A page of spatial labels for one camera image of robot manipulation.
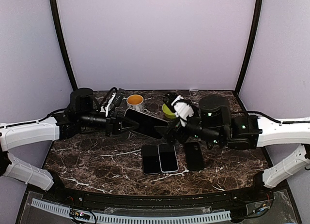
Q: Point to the white slotted cable duct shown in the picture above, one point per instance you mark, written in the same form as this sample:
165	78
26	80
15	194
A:
102	218

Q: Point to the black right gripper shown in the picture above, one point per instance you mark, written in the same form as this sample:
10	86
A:
175	128

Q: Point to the left black frame post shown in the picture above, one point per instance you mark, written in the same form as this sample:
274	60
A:
62	45

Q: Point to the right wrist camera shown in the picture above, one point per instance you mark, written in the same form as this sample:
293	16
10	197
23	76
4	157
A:
181	107

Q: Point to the black phone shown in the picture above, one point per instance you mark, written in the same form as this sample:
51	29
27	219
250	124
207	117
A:
194	158
168	157

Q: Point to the black front table rail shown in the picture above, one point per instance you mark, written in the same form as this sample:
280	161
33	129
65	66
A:
235	199

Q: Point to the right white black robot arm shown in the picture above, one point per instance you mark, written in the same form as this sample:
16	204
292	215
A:
213	122

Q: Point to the white-edged smartphone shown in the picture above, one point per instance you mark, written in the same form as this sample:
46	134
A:
147	123

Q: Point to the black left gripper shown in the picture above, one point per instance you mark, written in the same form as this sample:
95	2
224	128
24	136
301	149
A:
114	125

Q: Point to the black frame post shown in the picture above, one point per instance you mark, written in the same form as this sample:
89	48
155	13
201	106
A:
62	45
250	45

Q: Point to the white mug orange inside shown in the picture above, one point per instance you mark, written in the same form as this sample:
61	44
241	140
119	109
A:
135	102

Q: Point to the black phone case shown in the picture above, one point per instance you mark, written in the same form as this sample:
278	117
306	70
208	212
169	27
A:
142	161

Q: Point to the green bowl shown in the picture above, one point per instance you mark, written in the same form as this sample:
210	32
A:
167	113

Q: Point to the right black frame post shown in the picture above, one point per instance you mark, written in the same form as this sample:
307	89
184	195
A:
250	45

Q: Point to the small circuit board with leds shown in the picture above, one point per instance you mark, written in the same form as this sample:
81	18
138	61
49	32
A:
79	215

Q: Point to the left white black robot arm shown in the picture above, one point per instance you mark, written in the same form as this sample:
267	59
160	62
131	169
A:
84	110

